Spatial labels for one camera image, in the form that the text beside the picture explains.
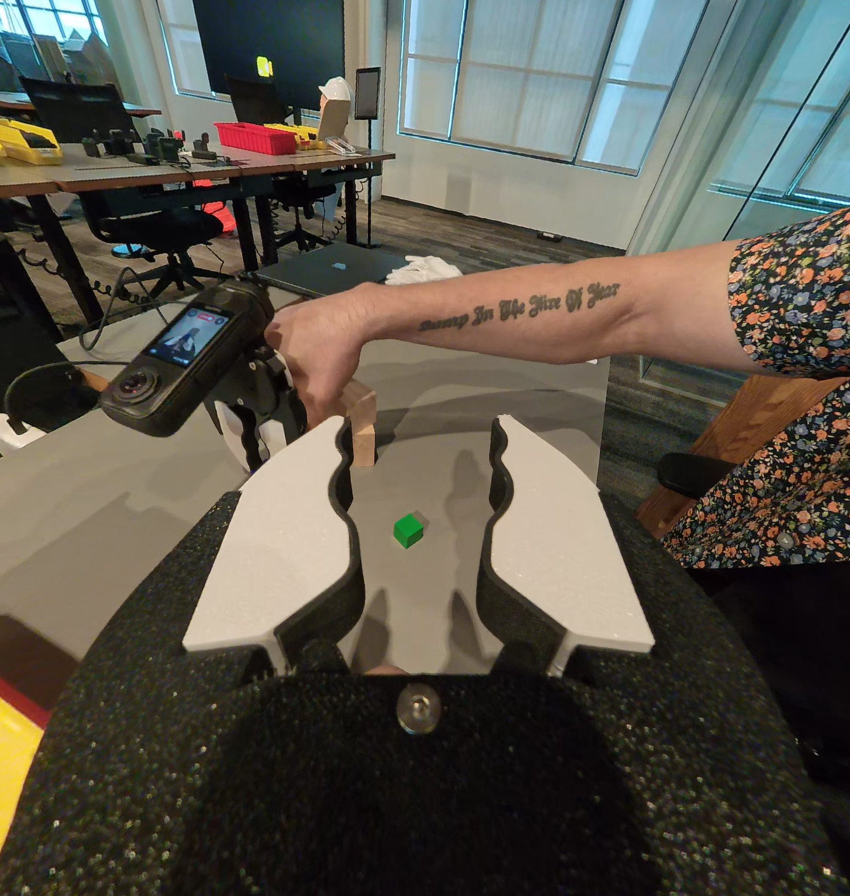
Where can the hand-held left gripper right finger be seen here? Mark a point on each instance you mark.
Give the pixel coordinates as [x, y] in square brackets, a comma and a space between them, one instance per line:
[565, 560]

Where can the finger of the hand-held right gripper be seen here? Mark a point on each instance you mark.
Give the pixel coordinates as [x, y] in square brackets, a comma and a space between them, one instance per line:
[233, 434]
[273, 435]

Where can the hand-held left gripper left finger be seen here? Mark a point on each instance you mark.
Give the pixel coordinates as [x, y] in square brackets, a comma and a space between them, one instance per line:
[271, 560]

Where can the wooden block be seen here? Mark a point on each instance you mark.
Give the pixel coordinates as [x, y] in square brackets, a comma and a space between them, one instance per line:
[364, 441]

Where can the green cube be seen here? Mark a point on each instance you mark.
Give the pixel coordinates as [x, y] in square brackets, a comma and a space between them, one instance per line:
[408, 532]

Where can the person's right forearm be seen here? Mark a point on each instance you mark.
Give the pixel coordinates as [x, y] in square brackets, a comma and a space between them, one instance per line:
[572, 315]

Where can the person's right hand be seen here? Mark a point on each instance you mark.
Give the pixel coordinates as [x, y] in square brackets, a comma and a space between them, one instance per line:
[320, 350]

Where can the black laptop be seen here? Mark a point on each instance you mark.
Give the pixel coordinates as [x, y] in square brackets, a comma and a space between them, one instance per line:
[334, 269]

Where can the orange safety vest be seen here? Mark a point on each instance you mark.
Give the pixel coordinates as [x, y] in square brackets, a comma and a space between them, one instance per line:
[218, 213]

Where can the wooden desk with black legs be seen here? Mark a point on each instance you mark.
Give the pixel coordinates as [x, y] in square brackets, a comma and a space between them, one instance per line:
[327, 162]
[117, 178]

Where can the white power adapter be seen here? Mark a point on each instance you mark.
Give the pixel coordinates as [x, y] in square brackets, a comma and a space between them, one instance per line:
[8, 434]

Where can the white gloves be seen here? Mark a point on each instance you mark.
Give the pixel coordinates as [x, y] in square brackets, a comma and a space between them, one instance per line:
[425, 269]

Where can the row of black chargers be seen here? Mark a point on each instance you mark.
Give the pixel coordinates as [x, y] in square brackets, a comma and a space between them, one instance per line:
[159, 147]

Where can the red plastic bin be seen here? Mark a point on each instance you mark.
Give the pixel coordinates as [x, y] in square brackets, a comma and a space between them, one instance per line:
[253, 138]

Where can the wooden bench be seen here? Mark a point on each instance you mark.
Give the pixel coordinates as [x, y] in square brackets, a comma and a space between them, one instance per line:
[761, 413]

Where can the long yellow bin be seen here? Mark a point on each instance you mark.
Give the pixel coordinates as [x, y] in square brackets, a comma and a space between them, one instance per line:
[306, 136]

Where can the clear plastic holder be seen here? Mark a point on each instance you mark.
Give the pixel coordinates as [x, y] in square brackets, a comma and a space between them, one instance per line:
[341, 145]

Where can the black mesh office chair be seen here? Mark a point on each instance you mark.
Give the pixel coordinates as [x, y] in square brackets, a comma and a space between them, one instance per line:
[75, 108]

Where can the white hard hat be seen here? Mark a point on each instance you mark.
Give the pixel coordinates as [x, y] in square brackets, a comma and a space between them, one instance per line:
[336, 89]

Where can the tablet on floor stand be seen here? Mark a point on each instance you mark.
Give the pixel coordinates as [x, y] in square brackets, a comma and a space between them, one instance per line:
[367, 91]

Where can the large black monitor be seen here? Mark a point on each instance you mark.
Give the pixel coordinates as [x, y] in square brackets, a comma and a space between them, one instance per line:
[257, 35]

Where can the floral dress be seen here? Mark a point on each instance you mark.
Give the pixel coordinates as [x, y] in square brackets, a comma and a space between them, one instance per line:
[803, 301]

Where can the large gridded window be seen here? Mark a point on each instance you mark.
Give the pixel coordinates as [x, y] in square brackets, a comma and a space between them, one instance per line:
[537, 70]

